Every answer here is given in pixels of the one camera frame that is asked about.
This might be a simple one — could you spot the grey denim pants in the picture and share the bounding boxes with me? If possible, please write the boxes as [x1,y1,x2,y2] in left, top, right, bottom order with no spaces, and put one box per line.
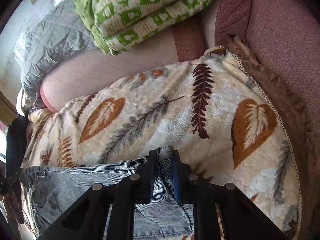
[20,146,194,239]

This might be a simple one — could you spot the person's hand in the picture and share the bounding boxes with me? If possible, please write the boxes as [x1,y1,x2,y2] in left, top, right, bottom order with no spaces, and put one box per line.
[2,189,24,224]

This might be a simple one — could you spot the black jacket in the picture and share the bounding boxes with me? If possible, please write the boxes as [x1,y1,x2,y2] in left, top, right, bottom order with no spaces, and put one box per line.
[6,115,29,177]

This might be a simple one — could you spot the stained glass window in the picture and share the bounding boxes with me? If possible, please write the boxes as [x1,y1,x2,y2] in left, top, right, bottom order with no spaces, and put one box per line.
[0,121,8,163]

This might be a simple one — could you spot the cream pillow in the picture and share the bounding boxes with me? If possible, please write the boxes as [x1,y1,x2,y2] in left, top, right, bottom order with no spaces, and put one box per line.
[16,88,32,116]

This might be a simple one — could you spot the leaf pattern quilted blanket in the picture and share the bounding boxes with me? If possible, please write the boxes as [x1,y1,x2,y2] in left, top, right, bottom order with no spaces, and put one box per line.
[22,47,302,239]

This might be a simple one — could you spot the grey quilted pillow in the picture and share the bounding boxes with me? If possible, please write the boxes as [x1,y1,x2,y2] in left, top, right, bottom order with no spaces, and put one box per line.
[15,0,97,106]

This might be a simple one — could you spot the green patterned folded blanket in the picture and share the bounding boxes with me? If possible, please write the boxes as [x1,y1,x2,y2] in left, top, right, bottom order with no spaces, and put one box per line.
[73,0,214,56]

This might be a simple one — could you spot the pink red sofa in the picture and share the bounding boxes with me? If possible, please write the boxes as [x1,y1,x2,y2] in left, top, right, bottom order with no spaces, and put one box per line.
[40,0,319,136]

